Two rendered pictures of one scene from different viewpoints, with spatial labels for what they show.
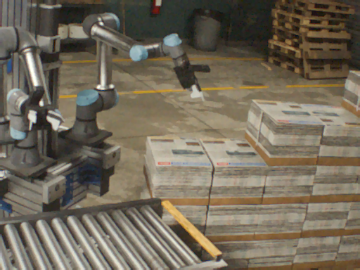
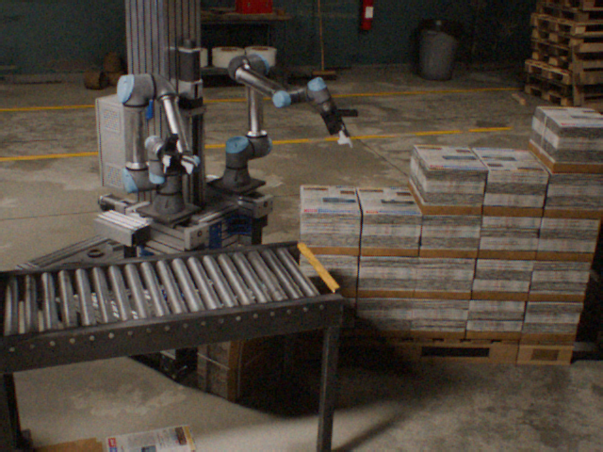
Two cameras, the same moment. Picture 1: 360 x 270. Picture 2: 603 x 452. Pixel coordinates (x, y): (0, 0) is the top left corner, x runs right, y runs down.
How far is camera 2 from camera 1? 122 cm
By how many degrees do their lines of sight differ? 11
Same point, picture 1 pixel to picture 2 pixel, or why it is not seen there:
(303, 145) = (463, 192)
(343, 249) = (531, 319)
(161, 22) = (374, 41)
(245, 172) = (397, 221)
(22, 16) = (160, 60)
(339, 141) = (509, 188)
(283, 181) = (442, 233)
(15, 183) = (157, 231)
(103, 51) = (252, 95)
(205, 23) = (434, 40)
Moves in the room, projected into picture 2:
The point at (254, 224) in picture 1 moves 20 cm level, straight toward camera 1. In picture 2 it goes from (413, 280) to (401, 297)
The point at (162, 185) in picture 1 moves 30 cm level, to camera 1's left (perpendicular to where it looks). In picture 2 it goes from (308, 234) to (249, 226)
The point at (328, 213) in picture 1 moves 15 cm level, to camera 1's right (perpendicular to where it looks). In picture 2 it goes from (504, 272) to (535, 276)
